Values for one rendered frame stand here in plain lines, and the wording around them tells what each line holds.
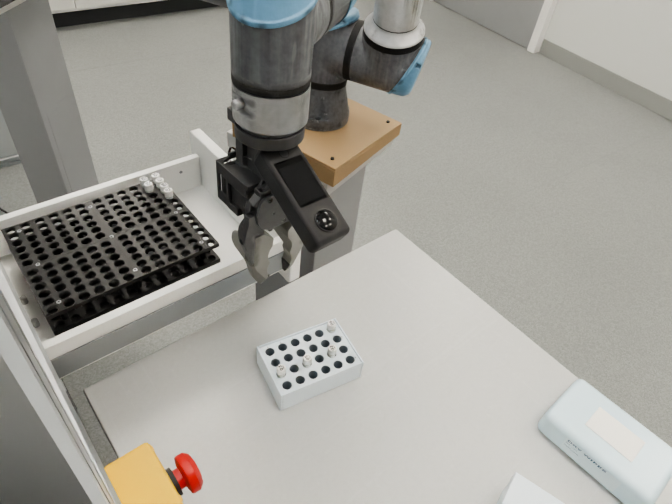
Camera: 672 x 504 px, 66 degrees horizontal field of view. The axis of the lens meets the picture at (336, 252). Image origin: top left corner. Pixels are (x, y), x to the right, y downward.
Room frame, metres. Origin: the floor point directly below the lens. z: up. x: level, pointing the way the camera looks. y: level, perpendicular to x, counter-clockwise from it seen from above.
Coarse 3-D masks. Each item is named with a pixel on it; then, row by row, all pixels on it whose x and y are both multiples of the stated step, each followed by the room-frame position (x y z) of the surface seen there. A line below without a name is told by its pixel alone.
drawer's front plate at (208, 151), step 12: (192, 132) 0.71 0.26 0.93; (192, 144) 0.71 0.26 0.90; (204, 144) 0.68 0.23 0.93; (216, 144) 0.69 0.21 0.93; (204, 156) 0.68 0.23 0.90; (216, 156) 0.66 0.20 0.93; (204, 168) 0.69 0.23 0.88; (204, 180) 0.69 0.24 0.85; (216, 180) 0.66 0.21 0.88; (216, 192) 0.66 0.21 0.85; (240, 216) 0.61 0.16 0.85; (300, 252) 0.52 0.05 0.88; (288, 276) 0.51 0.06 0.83
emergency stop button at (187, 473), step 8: (176, 456) 0.21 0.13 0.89; (184, 456) 0.21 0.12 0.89; (176, 464) 0.20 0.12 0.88; (184, 464) 0.20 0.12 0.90; (192, 464) 0.20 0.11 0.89; (176, 472) 0.19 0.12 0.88; (184, 472) 0.19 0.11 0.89; (192, 472) 0.19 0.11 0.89; (200, 472) 0.20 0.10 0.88; (184, 480) 0.19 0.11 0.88; (192, 480) 0.19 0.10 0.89; (200, 480) 0.19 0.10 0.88; (192, 488) 0.18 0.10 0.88; (200, 488) 0.19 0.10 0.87
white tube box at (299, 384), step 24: (288, 336) 0.43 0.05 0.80; (312, 336) 0.44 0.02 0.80; (336, 336) 0.45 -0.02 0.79; (264, 360) 0.39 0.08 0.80; (288, 360) 0.41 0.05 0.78; (312, 360) 0.40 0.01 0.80; (336, 360) 0.41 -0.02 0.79; (360, 360) 0.41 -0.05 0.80; (288, 384) 0.36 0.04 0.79; (312, 384) 0.36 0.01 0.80; (336, 384) 0.39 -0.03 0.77
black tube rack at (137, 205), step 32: (128, 192) 0.57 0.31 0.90; (32, 224) 0.48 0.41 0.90; (64, 224) 0.49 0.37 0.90; (96, 224) 0.50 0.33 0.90; (128, 224) 0.51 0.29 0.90; (160, 224) 0.55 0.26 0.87; (32, 256) 0.43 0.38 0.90; (64, 256) 0.43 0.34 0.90; (96, 256) 0.47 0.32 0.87; (128, 256) 0.45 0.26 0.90; (160, 256) 0.46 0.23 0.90; (192, 256) 0.47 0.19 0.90; (32, 288) 0.38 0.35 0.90; (64, 288) 0.41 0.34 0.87; (96, 288) 0.39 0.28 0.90; (128, 288) 0.42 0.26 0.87; (160, 288) 0.43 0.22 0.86; (64, 320) 0.36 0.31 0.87
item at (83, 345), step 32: (192, 160) 0.69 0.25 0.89; (96, 192) 0.58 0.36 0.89; (192, 192) 0.67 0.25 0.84; (0, 224) 0.49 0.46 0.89; (224, 224) 0.60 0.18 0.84; (0, 256) 0.47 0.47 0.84; (224, 256) 0.53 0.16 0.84; (192, 288) 0.43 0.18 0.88; (224, 288) 0.45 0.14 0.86; (96, 320) 0.35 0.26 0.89; (128, 320) 0.37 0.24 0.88; (160, 320) 0.39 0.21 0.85; (64, 352) 0.31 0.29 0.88; (96, 352) 0.33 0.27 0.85
